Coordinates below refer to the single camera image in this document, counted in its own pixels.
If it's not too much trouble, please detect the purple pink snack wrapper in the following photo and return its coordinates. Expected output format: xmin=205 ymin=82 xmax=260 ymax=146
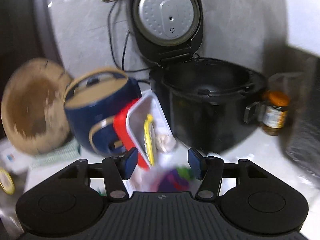
xmin=149 ymin=166 xmax=195 ymax=192

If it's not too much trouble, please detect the sauce jar orange lid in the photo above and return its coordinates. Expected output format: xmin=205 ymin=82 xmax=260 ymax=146
xmin=261 ymin=90 xmax=290 ymax=136

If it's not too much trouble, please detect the yellow round object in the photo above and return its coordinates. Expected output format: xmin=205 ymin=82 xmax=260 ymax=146
xmin=0 ymin=167 xmax=15 ymax=195

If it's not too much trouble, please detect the black rice cooker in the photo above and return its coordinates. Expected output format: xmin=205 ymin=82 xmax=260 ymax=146
xmin=127 ymin=0 xmax=266 ymax=153

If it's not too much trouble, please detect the white foam box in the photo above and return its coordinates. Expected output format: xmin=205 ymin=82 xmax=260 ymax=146
xmin=285 ymin=0 xmax=320 ymax=56

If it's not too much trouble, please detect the red white plastic tray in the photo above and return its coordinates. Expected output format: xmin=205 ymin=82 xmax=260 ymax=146
xmin=113 ymin=92 xmax=173 ymax=170

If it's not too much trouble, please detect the navy blue mini rice cooker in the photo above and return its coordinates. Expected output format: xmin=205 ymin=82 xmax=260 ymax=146
xmin=63 ymin=67 xmax=142 ymax=157

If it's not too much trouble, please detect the ginger root piece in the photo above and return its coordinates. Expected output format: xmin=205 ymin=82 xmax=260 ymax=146
xmin=155 ymin=132 xmax=176 ymax=153

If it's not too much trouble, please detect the round wooden cutting board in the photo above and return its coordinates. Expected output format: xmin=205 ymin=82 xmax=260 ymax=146
xmin=1 ymin=58 xmax=72 ymax=155

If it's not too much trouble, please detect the black power cable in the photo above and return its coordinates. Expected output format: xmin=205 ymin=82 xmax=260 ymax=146
xmin=107 ymin=0 xmax=151 ymax=73

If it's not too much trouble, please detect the yellow comb brush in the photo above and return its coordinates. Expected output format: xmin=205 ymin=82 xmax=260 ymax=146
xmin=144 ymin=114 xmax=156 ymax=166

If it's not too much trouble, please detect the green white striped cloth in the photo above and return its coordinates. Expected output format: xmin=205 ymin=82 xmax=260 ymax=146
xmin=30 ymin=138 xmax=81 ymax=169

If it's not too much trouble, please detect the clear plastic bag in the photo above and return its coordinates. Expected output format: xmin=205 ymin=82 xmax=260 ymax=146
xmin=268 ymin=72 xmax=303 ymax=101

